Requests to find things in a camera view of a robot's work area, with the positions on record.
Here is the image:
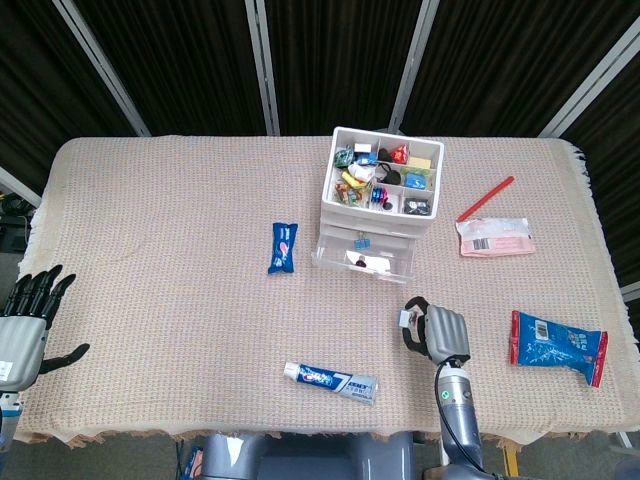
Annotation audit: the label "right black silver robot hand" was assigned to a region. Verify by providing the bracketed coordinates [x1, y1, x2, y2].
[402, 295, 472, 365]

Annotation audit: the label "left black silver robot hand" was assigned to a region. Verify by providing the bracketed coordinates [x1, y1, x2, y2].
[0, 264, 91, 391]

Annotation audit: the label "white drawer organizer box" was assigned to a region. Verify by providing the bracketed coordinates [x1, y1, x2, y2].
[318, 126, 445, 251]

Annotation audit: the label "beige woven tablecloth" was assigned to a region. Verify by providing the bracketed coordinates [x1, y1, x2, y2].
[10, 134, 640, 449]

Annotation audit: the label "black equipment clutter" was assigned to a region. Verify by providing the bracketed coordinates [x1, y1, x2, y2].
[0, 192, 34, 251]

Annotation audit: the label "blue packet under table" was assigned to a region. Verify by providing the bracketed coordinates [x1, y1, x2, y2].
[182, 444, 204, 479]

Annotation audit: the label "red flat stick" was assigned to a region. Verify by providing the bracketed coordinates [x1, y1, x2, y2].
[455, 175, 516, 222]

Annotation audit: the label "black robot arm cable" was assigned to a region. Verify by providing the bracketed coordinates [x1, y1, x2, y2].
[433, 357, 496, 480]

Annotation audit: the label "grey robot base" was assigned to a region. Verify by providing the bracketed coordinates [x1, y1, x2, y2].
[197, 432, 416, 480]

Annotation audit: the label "clear plastic drawer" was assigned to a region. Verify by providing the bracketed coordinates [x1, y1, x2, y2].
[310, 230, 416, 285]

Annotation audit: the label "pink white flat package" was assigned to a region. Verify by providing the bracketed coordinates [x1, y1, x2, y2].
[454, 217, 537, 258]

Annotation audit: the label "blue white toothpaste tube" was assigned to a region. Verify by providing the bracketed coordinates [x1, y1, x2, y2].
[283, 361, 380, 406]

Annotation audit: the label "white card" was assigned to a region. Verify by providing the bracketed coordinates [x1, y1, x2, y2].
[344, 251, 394, 275]

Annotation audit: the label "blue red snack bag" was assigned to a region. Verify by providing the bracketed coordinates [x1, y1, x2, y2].
[508, 310, 610, 389]

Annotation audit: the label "blue Pepsi snack packet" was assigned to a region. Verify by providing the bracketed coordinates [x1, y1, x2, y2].
[267, 222, 300, 275]

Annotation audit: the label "colourful wrapped candies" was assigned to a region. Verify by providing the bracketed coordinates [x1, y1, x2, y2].
[334, 182, 371, 204]

